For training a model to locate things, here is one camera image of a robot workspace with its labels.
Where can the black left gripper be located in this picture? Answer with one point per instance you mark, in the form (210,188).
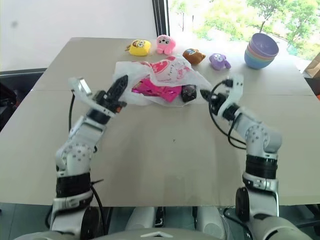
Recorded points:
(108,102)

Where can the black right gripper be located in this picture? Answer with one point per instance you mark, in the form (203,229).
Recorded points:
(219,101)

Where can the small cola bottle red label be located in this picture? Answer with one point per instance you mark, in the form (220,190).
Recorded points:
(188,93)

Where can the pink foil snack packet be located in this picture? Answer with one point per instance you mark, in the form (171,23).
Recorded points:
(155,90)

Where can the white red-printed plastic bag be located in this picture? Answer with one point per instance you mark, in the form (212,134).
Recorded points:
(172,72)

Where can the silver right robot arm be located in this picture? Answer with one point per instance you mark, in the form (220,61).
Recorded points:
(260,137)

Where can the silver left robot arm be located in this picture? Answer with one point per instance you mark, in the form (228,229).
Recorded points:
(80,150)

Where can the purple plush toy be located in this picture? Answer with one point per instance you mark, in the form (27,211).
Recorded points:
(217,61)

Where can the brown plush toy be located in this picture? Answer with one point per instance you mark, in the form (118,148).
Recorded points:
(193,56)

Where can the yellow plush toy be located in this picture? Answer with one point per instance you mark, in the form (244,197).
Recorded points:
(139,48)

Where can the green plastic bowl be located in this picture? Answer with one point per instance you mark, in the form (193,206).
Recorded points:
(246,54)

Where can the blue plastic bowl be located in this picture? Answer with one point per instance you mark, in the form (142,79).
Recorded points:
(257,63)

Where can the pink plastic bowl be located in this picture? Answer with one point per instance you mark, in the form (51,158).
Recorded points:
(248,51)

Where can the pink plush toy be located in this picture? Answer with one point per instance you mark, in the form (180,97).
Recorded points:
(165,44)

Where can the purple plastic bowl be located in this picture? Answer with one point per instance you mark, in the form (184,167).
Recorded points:
(263,45)

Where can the dark low cabinet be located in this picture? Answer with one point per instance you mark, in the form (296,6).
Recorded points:
(15,85)

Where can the brown cardboard box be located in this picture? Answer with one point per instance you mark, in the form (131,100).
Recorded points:
(313,68)

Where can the grey rounded shape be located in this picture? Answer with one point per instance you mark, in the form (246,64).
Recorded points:
(211,218)
(141,217)

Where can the silver robot torso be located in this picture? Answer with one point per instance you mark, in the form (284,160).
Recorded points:
(160,235)

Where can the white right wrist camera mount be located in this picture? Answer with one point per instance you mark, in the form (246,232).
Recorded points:
(237,90)

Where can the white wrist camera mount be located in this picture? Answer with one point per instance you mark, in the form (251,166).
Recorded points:
(237,90)
(86,98)

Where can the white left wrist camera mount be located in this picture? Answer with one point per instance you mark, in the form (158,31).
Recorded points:
(86,98)

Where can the black window frame post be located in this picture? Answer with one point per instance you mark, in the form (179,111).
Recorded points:
(161,17)

